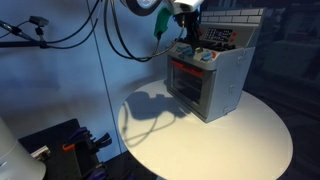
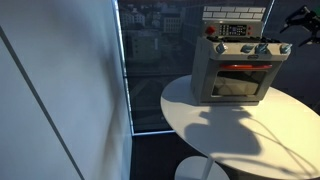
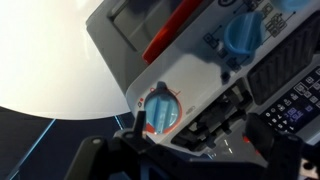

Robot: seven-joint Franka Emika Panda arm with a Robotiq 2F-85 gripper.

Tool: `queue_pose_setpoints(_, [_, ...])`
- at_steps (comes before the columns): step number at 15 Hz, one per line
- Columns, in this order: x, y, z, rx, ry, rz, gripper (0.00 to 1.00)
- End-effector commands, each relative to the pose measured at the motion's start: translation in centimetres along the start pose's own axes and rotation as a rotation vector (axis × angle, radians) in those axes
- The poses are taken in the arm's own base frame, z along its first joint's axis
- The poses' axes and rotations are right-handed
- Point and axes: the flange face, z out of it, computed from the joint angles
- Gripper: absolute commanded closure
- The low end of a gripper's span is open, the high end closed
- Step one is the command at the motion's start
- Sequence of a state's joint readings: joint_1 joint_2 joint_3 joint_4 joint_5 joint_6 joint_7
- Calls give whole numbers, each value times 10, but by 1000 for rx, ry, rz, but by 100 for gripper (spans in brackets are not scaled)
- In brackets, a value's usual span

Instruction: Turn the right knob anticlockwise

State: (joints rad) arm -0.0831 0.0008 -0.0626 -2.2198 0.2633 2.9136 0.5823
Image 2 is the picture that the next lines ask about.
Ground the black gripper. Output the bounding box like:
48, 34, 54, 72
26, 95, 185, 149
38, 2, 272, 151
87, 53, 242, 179
279, 5, 320, 48

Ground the blue oven knob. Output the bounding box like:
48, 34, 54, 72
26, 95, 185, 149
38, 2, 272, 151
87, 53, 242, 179
215, 41, 228, 55
240, 43, 255, 55
254, 42, 270, 55
279, 43, 293, 55

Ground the grey toy oven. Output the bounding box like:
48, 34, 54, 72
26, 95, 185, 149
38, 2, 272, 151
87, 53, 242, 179
189, 5, 294, 107

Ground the red round oven dial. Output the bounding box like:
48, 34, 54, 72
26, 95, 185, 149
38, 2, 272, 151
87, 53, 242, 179
205, 25, 217, 36

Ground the red oven door handle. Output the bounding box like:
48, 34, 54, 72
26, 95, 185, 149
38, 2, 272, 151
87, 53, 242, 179
219, 63, 273, 71

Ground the white table pedestal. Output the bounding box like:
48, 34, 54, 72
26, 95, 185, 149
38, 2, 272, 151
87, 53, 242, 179
174, 155, 231, 180

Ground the white window frame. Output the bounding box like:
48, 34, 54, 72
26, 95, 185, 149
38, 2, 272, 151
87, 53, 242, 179
111, 0, 176, 137

